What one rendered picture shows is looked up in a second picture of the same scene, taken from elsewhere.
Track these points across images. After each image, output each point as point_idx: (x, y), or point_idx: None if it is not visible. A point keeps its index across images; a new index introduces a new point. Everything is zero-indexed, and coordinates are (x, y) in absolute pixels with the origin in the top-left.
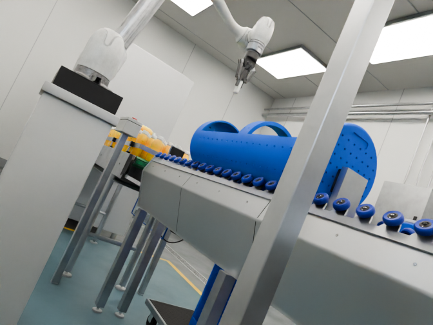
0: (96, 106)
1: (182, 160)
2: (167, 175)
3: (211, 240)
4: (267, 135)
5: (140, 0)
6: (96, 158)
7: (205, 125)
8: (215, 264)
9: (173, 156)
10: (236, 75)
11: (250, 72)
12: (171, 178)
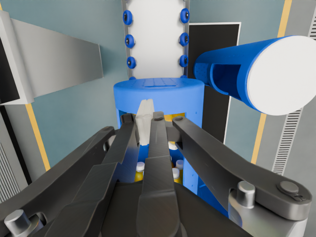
0: (1, 104)
1: (128, 67)
2: (126, 51)
3: None
4: (184, 184)
5: None
6: (54, 91)
7: (117, 107)
8: (207, 63)
9: (126, 16)
10: (104, 144)
11: (223, 181)
12: (128, 71)
